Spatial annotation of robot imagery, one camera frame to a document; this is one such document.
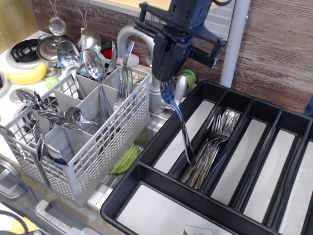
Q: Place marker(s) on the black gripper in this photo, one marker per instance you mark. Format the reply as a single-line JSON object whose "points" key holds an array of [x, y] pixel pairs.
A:
{"points": [[179, 33]]}

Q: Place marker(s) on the silver fork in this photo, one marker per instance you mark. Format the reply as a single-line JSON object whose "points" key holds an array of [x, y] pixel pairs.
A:
{"points": [[168, 95], [39, 138], [122, 92]]}

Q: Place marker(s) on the upright silver fork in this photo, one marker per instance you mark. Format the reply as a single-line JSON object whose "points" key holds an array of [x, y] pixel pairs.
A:
{"points": [[122, 92]]}

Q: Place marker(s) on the silver knife in basket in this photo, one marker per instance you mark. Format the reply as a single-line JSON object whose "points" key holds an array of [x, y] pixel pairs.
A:
{"points": [[112, 64]]}

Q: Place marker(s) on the silver spoon lying in basket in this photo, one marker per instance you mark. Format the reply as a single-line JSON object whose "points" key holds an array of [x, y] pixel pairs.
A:
{"points": [[75, 115]]}

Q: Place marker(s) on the grey plastic cutlery basket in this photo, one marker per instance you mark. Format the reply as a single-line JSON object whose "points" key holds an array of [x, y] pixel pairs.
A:
{"points": [[91, 152]]}

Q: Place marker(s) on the silver spoon at basket edge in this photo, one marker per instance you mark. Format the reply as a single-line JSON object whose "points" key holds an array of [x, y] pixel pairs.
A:
{"points": [[27, 99]]}

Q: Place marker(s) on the silver fork at basket front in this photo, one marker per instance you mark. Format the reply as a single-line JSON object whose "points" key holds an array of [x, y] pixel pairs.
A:
{"points": [[39, 138]]}

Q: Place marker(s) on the black cutlery tray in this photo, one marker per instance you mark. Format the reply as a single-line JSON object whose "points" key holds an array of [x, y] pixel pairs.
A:
{"points": [[260, 183]]}

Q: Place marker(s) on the green labelled toy can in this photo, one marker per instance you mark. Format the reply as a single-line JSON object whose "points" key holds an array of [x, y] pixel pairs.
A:
{"points": [[191, 75]]}

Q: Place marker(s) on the silver toy faucet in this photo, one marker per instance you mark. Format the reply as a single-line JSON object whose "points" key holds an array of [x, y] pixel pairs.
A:
{"points": [[156, 102]]}

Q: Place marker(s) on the red toy pepper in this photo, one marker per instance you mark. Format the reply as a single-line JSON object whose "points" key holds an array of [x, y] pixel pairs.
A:
{"points": [[106, 49]]}

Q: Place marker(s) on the large silver spoon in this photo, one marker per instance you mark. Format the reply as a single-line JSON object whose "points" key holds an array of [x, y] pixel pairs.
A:
{"points": [[69, 59], [95, 68]]}

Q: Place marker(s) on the hanging silver ladle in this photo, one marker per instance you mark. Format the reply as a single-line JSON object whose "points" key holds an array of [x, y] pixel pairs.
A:
{"points": [[90, 38]]}

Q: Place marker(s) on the grey metal pole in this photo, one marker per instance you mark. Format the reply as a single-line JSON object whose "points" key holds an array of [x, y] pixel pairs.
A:
{"points": [[240, 16]]}

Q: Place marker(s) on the pile of silver forks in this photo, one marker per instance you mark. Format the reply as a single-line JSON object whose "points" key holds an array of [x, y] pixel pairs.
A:
{"points": [[222, 127]]}

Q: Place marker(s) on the hanging silver skimmer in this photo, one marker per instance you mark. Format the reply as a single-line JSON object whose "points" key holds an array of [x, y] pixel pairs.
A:
{"points": [[56, 25]]}

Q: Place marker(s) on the green toy leaf vegetable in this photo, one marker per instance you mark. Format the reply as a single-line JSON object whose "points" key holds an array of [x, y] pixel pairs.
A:
{"points": [[126, 161]]}

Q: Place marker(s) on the small silver toy pot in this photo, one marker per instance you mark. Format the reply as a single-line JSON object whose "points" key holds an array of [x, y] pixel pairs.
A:
{"points": [[47, 49]]}

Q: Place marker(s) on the green toy lime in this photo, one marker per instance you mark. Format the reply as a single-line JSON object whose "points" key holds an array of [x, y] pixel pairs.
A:
{"points": [[51, 82]]}

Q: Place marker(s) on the yellow toy banana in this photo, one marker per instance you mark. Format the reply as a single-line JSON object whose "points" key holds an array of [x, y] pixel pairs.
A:
{"points": [[28, 77]]}

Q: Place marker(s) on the black stove coil burner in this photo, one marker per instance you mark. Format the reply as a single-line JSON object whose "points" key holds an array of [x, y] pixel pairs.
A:
{"points": [[25, 51]]}

